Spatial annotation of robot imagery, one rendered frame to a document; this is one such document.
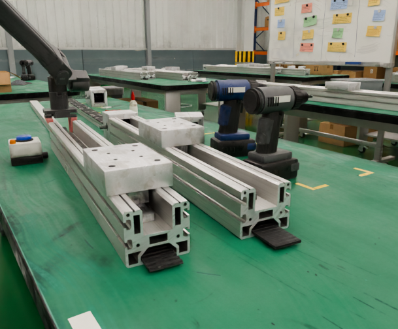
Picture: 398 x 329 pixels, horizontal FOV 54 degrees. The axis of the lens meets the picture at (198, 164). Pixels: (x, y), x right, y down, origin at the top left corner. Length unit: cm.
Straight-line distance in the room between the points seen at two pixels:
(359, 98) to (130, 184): 189
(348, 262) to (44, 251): 45
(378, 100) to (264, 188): 167
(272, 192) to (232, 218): 8
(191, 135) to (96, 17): 1218
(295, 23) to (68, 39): 918
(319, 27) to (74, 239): 373
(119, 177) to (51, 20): 1204
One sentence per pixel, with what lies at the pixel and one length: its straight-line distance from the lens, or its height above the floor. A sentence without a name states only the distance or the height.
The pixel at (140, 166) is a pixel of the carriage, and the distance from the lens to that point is 61.
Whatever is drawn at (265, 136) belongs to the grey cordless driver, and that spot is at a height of 89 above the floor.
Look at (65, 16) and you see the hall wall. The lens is 1270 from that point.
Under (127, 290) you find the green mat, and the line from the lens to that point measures 53.
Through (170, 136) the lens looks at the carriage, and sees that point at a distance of 89.
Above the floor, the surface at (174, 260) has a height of 79.
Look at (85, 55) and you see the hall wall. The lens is 1281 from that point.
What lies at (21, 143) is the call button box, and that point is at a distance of 115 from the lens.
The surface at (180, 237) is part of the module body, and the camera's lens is 59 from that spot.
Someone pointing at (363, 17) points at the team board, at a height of 136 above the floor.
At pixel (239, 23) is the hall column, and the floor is 170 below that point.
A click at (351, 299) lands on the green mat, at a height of 78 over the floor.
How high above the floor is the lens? 107
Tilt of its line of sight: 16 degrees down
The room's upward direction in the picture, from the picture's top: straight up
